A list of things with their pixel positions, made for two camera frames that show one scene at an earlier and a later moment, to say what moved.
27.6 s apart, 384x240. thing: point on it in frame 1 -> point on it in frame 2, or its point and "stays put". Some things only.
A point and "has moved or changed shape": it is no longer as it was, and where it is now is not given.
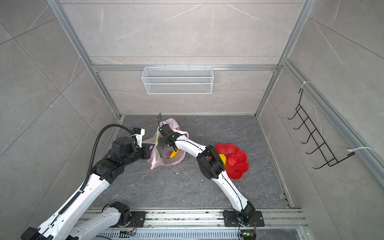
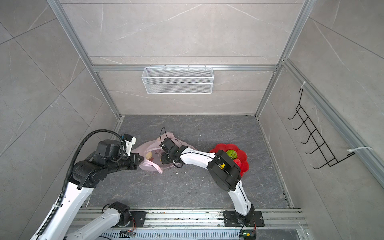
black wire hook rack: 313,132 stays put
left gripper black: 147,151 -> 134,163
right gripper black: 163,142 -> 163,159
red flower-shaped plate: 235,172 stays put
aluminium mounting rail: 274,220 stays put
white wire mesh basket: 178,80 stays put
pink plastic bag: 160,156 has moved or changed shape
